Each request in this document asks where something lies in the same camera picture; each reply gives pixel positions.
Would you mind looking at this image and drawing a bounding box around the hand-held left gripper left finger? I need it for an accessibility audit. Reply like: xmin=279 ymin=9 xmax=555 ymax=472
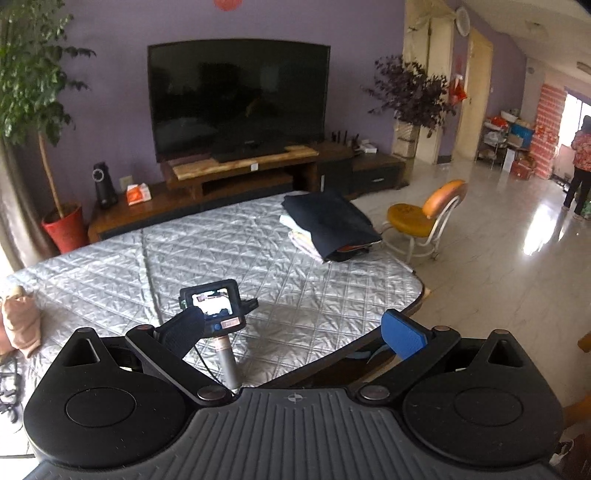
xmin=61 ymin=305 xmax=234 ymax=408

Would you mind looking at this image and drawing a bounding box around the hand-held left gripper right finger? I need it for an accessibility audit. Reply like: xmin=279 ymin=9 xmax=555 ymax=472
xmin=355 ymin=309 xmax=532 ymax=408

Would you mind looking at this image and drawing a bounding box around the pink shirt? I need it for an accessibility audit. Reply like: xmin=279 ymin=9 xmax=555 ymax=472
xmin=0 ymin=285 xmax=43 ymax=360

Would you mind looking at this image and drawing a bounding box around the silver quilted table cover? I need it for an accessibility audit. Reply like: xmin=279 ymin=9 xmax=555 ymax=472
xmin=0 ymin=190 xmax=426 ymax=398

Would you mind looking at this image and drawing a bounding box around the dark wooden table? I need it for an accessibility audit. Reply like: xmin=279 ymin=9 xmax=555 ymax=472
xmin=252 ymin=277 xmax=435 ymax=391

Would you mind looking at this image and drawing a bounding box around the orange round chair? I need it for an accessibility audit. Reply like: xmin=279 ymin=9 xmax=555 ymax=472
xmin=381 ymin=179 xmax=468 ymax=266

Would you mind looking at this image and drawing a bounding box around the dark navy garment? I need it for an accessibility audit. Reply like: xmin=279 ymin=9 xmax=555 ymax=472
xmin=281 ymin=189 xmax=383 ymax=263

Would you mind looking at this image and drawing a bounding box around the beige garment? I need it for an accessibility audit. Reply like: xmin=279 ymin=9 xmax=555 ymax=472
xmin=288 ymin=229 xmax=326 ymax=260

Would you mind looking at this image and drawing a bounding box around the orange tissue box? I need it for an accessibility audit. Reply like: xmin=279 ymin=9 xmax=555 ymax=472
xmin=126 ymin=183 xmax=153 ymax=206

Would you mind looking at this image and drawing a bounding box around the green tree in red pot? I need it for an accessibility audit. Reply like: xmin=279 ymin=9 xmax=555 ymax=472
xmin=0 ymin=0 xmax=98 ymax=254

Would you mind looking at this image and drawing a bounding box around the dark wooden television cabinet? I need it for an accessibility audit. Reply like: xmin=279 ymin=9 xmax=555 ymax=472
xmin=88 ymin=141 xmax=409 ymax=244

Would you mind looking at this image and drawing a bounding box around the black cone speaker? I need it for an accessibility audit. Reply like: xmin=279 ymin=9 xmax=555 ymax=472
xmin=92 ymin=162 xmax=120 ymax=208

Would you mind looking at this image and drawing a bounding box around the light wooden television riser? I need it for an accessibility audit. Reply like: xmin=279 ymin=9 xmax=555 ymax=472
xmin=160 ymin=144 xmax=321 ymax=200

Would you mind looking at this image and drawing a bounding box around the grey silky curtain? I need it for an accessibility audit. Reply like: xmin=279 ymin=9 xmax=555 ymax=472
xmin=0 ymin=134 xmax=56 ymax=278

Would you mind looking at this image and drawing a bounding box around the red cardboard box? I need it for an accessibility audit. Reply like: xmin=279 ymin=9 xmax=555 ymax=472
xmin=510 ymin=157 xmax=536 ymax=181

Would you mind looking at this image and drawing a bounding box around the black router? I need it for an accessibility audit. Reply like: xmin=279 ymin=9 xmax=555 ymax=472
xmin=330 ymin=130 xmax=361 ymax=149

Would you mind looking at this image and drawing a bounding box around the metal storage rack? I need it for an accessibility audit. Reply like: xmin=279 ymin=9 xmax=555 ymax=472
xmin=475 ymin=108 xmax=536 ymax=162

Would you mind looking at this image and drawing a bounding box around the purple dried plant woven vase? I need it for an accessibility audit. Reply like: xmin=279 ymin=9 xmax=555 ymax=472
xmin=362 ymin=54 xmax=458 ymax=158

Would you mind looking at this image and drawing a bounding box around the black flat television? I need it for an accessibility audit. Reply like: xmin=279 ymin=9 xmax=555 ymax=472
xmin=148 ymin=41 xmax=332 ymax=163

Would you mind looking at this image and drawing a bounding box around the stack of red white boxes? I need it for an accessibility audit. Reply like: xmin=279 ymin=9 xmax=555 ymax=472
xmin=531 ymin=83 xmax=566 ymax=178

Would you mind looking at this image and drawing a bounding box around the action camera on grey handle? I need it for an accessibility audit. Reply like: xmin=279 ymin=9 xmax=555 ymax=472
xmin=179 ymin=279 xmax=259 ymax=393

